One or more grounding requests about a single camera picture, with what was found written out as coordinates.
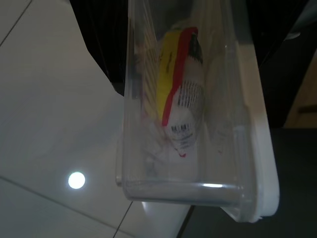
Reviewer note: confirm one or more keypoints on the yellow red food packet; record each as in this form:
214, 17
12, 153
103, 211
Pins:
171, 74

